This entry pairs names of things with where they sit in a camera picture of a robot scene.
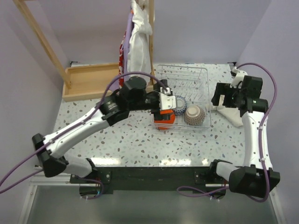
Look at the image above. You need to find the wooden tray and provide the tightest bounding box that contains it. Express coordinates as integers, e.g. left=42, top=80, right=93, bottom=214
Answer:
left=62, top=62, right=155, bottom=102

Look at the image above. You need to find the red blue patterned bowl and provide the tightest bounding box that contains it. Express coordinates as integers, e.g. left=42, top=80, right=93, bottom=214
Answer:
left=173, top=96, right=187, bottom=116

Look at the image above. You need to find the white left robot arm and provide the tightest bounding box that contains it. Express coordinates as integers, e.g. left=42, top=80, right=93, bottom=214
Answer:
left=32, top=76, right=177, bottom=178

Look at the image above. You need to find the purple cloth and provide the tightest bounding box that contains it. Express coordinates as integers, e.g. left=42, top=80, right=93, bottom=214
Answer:
left=109, top=10, right=134, bottom=91

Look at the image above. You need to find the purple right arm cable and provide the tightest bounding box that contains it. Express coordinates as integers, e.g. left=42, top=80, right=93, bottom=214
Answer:
left=177, top=62, right=278, bottom=203

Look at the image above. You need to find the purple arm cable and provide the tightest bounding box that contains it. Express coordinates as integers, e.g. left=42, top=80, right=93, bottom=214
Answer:
left=0, top=72, right=169, bottom=200
left=177, top=62, right=278, bottom=203

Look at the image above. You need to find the red and white patterned cloth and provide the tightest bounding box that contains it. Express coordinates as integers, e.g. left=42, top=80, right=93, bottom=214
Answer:
left=118, top=32, right=126, bottom=88

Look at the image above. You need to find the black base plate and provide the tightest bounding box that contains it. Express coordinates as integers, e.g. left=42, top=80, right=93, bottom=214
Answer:
left=70, top=167, right=228, bottom=199

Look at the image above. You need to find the cream cloth on table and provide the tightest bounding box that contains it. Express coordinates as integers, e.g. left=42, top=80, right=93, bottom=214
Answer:
left=210, top=104, right=243, bottom=127

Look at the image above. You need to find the white wire dish rack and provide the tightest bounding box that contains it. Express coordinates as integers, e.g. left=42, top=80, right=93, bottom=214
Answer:
left=156, top=64, right=211, bottom=133

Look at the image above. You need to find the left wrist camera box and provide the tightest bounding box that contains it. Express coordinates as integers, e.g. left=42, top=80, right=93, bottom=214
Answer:
left=158, top=88, right=178, bottom=110

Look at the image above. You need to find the orange plastic bowl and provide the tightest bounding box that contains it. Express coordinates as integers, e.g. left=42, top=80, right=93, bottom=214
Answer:
left=153, top=110, right=176, bottom=130

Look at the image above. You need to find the white hanging cloth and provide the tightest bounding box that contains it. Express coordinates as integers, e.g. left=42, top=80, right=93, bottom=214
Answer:
left=127, top=0, right=152, bottom=74

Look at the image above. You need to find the brown patterned ceramic bowl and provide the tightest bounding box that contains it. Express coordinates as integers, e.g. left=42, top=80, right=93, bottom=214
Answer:
left=184, top=105, right=206, bottom=126

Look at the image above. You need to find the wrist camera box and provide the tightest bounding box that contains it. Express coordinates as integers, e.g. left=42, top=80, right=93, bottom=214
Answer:
left=158, top=88, right=178, bottom=110
left=231, top=67, right=248, bottom=88

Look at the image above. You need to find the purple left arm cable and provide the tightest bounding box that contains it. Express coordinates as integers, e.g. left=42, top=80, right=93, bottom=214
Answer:
left=0, top=72, right=169, bottom=200

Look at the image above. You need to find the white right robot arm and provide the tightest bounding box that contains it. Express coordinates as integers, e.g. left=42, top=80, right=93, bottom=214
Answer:
left=206, top=76, right=280, bottom=198

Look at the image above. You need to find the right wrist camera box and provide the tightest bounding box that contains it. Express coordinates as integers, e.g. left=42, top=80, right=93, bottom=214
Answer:
left=231, top=67, right=248, bottom=88

